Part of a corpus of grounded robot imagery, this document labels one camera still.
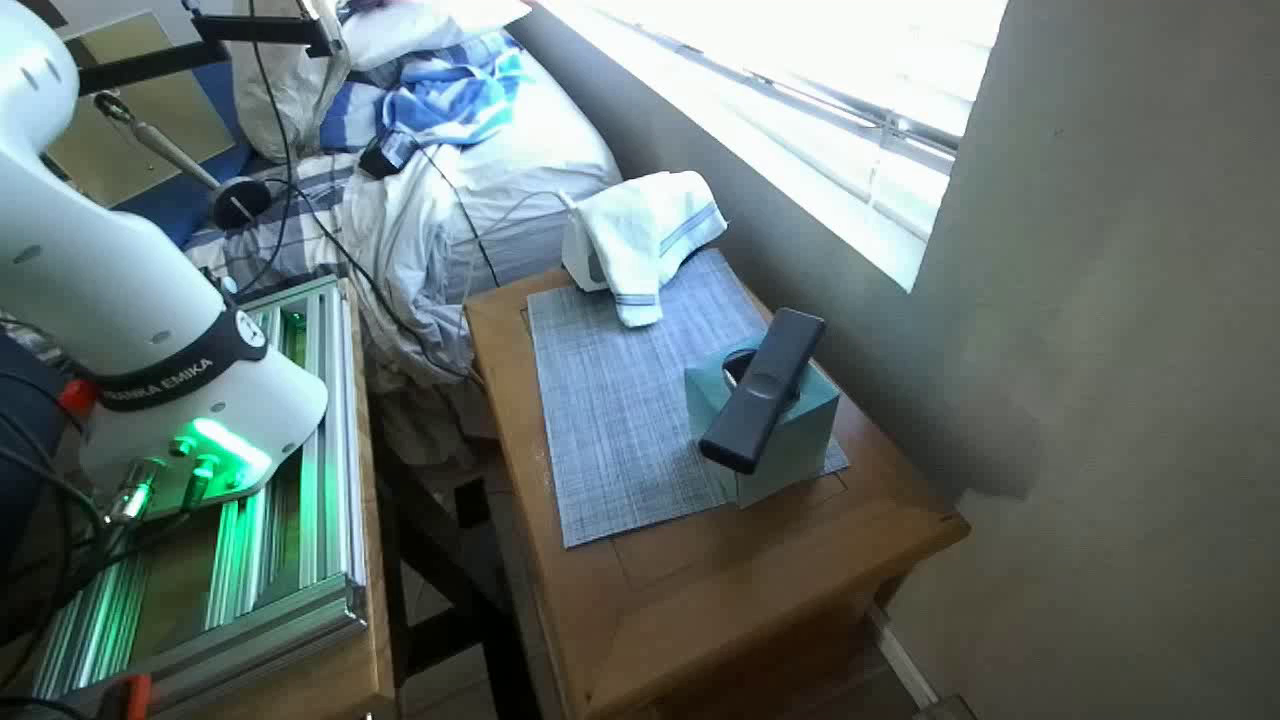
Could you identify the white towel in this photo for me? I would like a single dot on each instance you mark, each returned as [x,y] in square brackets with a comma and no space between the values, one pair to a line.
[644,227]

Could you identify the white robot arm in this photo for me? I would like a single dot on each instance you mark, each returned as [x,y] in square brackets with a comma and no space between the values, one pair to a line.
[104,265]

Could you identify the grey woven mat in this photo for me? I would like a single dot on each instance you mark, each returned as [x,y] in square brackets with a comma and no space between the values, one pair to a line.
[615,402]

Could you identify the dark remote control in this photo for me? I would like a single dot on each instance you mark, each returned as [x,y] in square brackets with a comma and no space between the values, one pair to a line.
[760,395]

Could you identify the teal tissue box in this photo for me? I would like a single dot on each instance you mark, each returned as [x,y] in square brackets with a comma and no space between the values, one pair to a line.
[803,441]

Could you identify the white bedding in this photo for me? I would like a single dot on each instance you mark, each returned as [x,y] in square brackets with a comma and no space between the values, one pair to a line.
[535,145]

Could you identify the wooden side table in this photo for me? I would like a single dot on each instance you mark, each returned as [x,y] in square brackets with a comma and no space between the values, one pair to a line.
[745,585]

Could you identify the white window blind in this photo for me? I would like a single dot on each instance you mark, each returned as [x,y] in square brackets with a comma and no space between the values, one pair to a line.
[803,92]

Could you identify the blue white striped cloth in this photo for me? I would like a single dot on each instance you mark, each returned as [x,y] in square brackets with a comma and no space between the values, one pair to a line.
[441,92]

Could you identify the grey rod with black foot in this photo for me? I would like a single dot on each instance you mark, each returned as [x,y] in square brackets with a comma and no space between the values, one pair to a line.
[161,145]

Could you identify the black stand bar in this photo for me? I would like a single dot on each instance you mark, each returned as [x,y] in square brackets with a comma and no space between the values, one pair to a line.
[146,63]

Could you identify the orange clamp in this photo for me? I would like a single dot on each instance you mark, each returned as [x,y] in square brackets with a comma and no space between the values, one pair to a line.
[131,696]

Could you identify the aluminium profile base frame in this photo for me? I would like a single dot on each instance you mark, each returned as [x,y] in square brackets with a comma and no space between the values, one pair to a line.
[315,533]

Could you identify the wooden board under frame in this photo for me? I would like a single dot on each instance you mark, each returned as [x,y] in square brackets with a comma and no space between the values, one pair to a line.
[368,664]

